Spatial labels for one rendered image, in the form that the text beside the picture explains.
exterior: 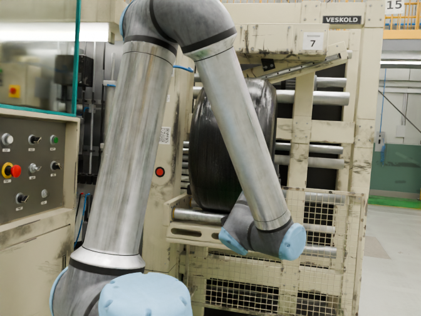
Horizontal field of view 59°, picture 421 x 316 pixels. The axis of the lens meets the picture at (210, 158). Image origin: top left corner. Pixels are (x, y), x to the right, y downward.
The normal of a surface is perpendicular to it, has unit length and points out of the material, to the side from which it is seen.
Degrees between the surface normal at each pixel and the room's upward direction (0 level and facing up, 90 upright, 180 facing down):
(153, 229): 90
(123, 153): 80
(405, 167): 90
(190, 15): 91
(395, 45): 90
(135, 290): 3
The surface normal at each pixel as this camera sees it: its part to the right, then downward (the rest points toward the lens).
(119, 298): 0.06, -0.99
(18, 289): 0.98, 0.07
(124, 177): 0.22, -0.07
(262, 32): -0.20, 0.04
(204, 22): 0.01, 0.04
